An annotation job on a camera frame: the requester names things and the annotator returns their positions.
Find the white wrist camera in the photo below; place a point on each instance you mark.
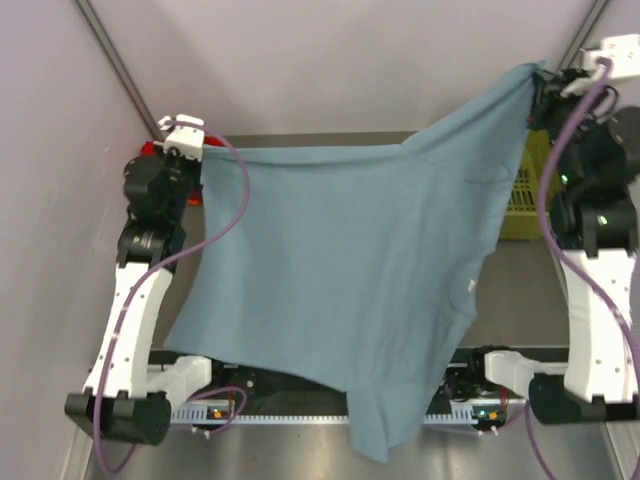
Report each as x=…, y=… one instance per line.
x=615, y=60
x=183, y=133

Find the light blue t shirt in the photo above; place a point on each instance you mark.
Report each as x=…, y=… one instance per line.
x=356, y=267

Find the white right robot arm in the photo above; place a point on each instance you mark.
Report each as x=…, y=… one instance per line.
x=590, y=225

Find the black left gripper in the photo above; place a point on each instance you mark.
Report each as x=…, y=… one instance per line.
x=173, y=155

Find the folded red t shirt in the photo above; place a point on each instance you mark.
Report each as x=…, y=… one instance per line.
x=150, y=149

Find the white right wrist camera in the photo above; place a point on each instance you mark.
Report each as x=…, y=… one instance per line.
x=615, y=60

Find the right corner aluminium profile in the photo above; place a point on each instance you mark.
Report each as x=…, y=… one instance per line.
x=594, y=15

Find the corner aluminium profile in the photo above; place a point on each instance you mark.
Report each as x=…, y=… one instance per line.
x=594, y=15
x=92, y=20

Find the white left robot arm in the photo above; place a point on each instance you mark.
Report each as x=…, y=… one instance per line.
x=129, y=396

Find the left corner aluminium profile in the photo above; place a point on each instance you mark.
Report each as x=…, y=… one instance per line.
x=92, y=20

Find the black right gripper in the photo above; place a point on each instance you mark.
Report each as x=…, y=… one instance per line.
x=546, y=94

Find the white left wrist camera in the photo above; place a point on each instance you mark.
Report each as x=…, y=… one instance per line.
x=183, y=133

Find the folded orange t shirt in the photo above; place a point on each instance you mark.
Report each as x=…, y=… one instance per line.
x=196, y=197

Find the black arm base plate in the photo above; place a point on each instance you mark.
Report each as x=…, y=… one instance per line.
x=455, y=385

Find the aluminium front frame rail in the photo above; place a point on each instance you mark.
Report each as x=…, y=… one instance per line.
x=545, y=359

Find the slotted grey cable duct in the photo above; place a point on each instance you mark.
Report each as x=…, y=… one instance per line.
x=215, y=415

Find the olive green plastic basket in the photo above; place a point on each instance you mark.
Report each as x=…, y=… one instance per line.
x=521, y=221

